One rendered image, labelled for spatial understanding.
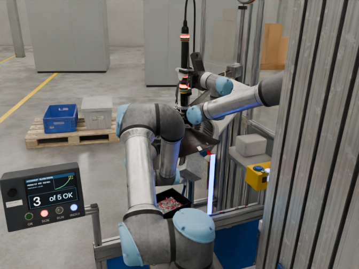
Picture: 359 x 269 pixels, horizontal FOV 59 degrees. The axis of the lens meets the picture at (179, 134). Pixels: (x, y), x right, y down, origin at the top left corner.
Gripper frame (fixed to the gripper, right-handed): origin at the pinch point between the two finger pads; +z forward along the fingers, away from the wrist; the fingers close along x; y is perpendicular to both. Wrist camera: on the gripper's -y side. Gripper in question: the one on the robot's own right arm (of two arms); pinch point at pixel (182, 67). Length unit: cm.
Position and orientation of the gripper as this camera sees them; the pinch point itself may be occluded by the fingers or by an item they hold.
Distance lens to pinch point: 163.5
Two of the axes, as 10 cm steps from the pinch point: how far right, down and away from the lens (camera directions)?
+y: -0.2, 9.2, 3.9
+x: 8.5, -1.9, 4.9
